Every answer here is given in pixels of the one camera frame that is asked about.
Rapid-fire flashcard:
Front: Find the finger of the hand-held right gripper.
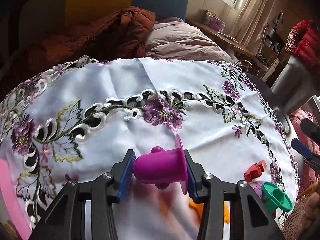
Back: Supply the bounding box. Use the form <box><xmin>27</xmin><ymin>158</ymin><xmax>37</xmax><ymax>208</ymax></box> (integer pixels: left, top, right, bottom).
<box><xmin>291</xmin><ymin>138</ymin><xmax>320</xmax><ymax>173</ymax></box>
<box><xmin>300</xmin><ymin>118</ymin><xmax>320</xmax><ymax>143</ymax></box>

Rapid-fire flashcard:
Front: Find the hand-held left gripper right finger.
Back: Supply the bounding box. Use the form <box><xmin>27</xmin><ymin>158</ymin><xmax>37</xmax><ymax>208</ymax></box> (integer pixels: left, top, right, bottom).
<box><xmin>184</xmin><ymin>149</ymin><xmax>285</xmax><ymax>240</ymax></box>

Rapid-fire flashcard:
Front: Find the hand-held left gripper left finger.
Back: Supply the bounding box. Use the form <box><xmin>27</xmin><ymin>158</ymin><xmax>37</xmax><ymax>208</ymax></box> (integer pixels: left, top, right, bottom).
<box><xmin>29</xmin><ymin>149</ymin><xmax>136</xmax><ymax>240</ymax></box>

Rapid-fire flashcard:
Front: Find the magenta plastic toy cup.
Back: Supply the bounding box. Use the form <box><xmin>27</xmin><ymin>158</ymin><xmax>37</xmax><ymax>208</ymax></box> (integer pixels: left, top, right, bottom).
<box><xmin>132</xmin><ymin>134</ymin><xmax>190</xmax><ymax>195</ymax></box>

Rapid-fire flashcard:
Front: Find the purple patterned plastic egg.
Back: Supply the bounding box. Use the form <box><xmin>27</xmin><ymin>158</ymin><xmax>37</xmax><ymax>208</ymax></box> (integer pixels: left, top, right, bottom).
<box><xmin>250</xmin><ymin>180</ymin><xmax>267</xmax><ymax>202</ymax></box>

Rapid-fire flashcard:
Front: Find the pink cardboard box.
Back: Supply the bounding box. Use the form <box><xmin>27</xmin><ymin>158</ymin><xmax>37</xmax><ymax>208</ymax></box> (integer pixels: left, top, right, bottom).
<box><xmin>0</xmin><ymin>159</ymin><xmax>33</xmax><ymax>240</ymax></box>

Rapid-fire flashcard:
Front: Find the pink padded clothing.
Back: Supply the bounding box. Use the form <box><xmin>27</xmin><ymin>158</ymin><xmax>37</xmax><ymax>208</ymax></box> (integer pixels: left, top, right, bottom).
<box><xmin>289</xmin><ymin>109</ymin><xmax>320</xmax><ymax>200</ymax></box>

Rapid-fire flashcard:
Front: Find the orange plastic toy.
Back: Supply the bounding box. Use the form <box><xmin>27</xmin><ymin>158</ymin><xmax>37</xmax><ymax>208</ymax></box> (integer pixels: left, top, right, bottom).
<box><xmin>188</xmin><ymin>198</ymin><xmax>230</xmax><ymax>224</ymax></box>

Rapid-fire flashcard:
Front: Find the grey chair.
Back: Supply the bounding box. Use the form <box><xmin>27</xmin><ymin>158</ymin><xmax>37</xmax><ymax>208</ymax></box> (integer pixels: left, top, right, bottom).
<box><xmin>271</xmin><ymin>52</ymin><xmax>320</xmax><ymax>110</ymax></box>

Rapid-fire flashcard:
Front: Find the red plastic block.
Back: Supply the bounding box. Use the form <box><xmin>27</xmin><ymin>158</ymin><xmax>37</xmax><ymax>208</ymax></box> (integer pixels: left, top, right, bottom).
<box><xmin>244</xmin><ymin>159</ymin><xmax>267</xmax><ymax>182</ymax></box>

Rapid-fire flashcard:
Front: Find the teal green plastic toy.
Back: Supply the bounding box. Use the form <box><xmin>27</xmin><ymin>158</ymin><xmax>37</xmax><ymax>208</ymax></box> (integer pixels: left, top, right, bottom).
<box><xmin>261</xmin><ymin>181</ymin><xmax>293</xmax><ymax>212</ymax></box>

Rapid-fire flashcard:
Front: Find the brown woven seat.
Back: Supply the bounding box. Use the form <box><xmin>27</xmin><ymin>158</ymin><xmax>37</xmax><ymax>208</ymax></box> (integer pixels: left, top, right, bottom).
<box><xmin>281</xmin><ymin>196</ymin><xmax>320</xmax><ymax>240</ymax></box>

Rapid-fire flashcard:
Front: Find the white cluttered shelf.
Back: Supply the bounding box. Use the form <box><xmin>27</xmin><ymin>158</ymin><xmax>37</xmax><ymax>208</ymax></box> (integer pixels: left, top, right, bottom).
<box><xmin>255</xmin><ymin>12</ymin><xmax>288</xmax><ymax>78</ymax></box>

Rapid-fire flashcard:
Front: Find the white floral embroidered tablecloth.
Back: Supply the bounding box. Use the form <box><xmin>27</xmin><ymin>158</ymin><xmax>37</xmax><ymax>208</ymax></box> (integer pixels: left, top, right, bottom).
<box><xmin>0</xmin><ymin>56</ymin><xmax>300</xmax><ymax>240</ymax></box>

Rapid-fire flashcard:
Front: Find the red padded jacket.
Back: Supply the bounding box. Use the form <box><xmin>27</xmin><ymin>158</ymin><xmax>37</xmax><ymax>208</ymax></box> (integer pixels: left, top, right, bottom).
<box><xmin>285</xmin><ymin>19</ymin><xmax>320</xmax><ymax>69</ymax></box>

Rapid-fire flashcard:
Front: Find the wooden shelf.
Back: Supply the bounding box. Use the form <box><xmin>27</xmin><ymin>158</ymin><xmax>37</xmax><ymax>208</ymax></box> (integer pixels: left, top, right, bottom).
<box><xmin>186</xmin><ymin>17</ymin><xmax>255</xmax><ymax>58</ymax></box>

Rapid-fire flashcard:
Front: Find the beige curtain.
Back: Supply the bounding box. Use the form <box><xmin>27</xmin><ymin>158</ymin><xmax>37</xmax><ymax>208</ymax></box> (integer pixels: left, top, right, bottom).
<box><xmin>230</xmin><ymin>0</ymin><xmax>283</xmax><ymax>50</ymax></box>

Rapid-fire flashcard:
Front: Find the pink duvet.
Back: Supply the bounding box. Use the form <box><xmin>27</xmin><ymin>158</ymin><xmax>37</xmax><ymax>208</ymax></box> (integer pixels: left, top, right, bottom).
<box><xmin>145</xmin><ymin>17</ymin><xmax>235</xmax><ymax>64</ymax></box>

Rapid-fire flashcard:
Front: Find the brown quilted jacket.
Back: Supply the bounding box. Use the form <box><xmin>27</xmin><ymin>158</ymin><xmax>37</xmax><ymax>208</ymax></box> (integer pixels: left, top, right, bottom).
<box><xmin>0</xmin><ymin>5</ymin><xmax>156</xmax><ymax>90</ymax></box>

